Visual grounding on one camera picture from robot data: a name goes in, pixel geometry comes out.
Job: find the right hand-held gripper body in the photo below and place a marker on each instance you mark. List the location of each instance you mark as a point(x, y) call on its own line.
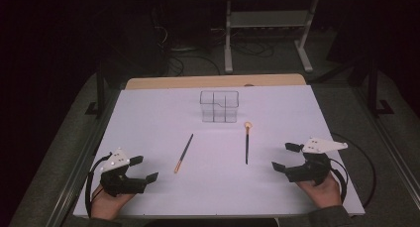
point(310, 170)

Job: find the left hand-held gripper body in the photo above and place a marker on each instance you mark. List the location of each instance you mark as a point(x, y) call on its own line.
point(119, 184)

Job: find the clear acrylic organizer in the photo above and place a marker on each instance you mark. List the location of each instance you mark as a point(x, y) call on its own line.
point(219, 108)

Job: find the person's left hand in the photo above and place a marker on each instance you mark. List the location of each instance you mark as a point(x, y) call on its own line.
point(107, 205)

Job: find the person's right hand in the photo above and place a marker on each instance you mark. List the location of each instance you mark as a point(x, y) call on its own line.
point(325, 194)

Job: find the thin orange and black pencil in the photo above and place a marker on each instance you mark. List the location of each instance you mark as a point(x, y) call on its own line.
point(183, 153)

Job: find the white table cover sheet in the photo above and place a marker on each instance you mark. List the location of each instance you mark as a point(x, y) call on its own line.
point(214, 190)

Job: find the black metal stand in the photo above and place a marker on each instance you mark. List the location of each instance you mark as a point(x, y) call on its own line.
point(100, 94)
point(373, 88)

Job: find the wooden table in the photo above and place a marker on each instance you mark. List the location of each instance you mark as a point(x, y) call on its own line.
point(214, 81)

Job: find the aluminium frame rail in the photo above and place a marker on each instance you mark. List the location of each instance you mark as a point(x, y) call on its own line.
point(389, 147)
point(77, 174)

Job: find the white metal desk frame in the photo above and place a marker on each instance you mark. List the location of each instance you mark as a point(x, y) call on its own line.
point(270, 20)

